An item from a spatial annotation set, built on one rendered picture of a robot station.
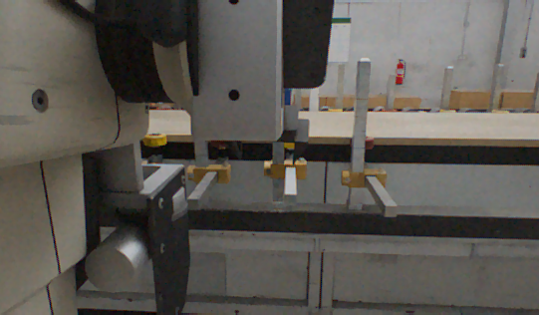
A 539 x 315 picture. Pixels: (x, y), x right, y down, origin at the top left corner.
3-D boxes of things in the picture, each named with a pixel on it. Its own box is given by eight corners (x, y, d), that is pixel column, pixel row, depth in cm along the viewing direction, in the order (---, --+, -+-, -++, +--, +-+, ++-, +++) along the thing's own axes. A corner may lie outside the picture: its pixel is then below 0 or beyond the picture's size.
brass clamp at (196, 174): (228, 183, 115) (227, 168, 114) (186, 183, 116) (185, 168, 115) (231, 177, 121) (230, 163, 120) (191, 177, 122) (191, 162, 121)
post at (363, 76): (360, 211, 116) (371, 58, 104) (349, 211, 116) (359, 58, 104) (358, 207, 119) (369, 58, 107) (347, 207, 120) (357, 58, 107)
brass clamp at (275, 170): (306, 179, 113) (306, 164, 112) (263, 178, 114) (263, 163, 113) (305, 173, 119) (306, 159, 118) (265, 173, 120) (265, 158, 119)
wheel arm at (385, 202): (397, 220, 90) (399, 204, 88) (383, 219, 90) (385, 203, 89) (363, 170, 131) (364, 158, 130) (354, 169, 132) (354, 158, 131)
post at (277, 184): (282, 225, 119) (284, 78, 107) (272, 225, 119) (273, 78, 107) (283, 220, 122) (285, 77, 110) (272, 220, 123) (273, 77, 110)
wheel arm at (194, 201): (199, 212, 93) (199, 197, 91) (186, 212, 93) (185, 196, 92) (228, 166, 134) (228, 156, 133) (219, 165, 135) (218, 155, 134)
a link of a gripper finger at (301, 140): (268, 147, 67) (268, 106, 61) (307, 150, 66) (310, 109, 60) (263, 172, 62) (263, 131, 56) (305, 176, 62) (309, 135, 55)
